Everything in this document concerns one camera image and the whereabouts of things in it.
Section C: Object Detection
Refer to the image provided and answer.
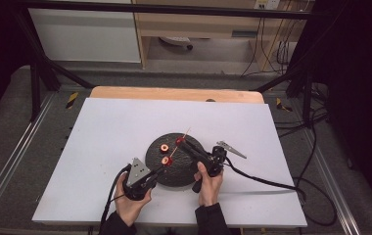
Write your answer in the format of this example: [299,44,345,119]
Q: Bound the black cables under desk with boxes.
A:
[240,13,309,78]

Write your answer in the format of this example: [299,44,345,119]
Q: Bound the person's right hand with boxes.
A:
[193,161,224,208]

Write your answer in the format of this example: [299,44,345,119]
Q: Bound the white cabinet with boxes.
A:
[27,0,142,64]

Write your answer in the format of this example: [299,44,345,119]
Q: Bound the wooden table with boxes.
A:
[89,85,266,105]

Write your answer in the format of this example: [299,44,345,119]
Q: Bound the white table board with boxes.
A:
[31,97,308,228]

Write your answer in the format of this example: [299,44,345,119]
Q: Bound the round black stone plate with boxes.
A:
[145,132,208,188]

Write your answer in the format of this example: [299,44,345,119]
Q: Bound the light wooden desk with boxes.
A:
[131,0,315,71]

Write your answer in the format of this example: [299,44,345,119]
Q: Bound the black metal frame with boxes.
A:
[9,0,327,129]

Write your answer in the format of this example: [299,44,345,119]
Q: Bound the person's left hand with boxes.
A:
[114,174,153,228]

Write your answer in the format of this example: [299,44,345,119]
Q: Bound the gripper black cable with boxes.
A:
[99,163,133,231]
[223,156,339,227]

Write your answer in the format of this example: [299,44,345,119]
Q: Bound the white power strip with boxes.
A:
[254,0,281,11]

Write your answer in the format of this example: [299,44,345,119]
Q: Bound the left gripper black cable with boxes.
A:
[99,163,133,231]

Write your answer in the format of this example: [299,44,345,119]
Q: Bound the white device under desk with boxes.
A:
[159,35,194,51]

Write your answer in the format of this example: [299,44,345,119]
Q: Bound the aluminium floor rail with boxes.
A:
[0,92,58,223]
[300,128,362,235]

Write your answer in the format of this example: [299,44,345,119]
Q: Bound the thin wooden skewer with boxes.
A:
[160,126,192,171]

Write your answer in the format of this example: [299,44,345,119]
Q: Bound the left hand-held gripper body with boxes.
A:
[121,157,159,202]

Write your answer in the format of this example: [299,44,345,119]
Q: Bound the black floor cables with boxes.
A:
[272,81,330,139]

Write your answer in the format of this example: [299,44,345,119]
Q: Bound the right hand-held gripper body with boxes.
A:
[191,140,248,194]

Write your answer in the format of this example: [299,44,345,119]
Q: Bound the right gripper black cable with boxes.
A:
[223,156,339,227]

